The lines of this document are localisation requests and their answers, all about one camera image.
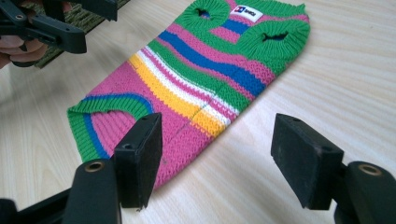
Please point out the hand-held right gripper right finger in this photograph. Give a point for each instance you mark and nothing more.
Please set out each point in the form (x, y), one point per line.
(305, 165)

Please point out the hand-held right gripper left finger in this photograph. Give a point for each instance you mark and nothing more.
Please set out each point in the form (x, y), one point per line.
(140, 165)

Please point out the striped knitted pet sweater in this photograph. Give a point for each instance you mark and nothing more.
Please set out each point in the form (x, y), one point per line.
(193, 81)

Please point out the green woven mat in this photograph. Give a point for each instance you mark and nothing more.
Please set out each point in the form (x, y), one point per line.
(81, 18)

